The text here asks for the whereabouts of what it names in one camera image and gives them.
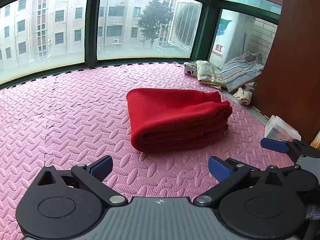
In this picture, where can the red fleece garment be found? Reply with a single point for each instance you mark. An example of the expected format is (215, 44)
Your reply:
(164, 120)

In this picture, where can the yellow floral folded cloth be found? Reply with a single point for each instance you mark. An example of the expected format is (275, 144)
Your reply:
(209, 74)

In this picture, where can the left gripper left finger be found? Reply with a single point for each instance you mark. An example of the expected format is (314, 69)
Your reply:
(91, 177)

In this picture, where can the white air conditioner unit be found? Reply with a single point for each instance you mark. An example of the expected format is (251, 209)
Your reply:
(184, 26)

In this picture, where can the striped folded cloth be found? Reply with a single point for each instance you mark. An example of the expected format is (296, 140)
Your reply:
(242, 70)

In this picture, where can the panda print cloth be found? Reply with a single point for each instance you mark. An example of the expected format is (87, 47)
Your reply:
(190, 68)

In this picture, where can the cream crumpled cloth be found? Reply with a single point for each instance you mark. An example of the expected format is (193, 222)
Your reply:
(244, 93)

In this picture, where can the clear plastic tissue box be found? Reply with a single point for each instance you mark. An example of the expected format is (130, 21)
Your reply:
(277, 129)

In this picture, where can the pink foam floor mat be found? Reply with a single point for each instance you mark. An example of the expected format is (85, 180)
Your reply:
(78, 117)

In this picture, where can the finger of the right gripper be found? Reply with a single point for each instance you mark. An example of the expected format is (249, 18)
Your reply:
(294, 148)

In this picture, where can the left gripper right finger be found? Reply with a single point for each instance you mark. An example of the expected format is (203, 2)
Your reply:
(229, 173)

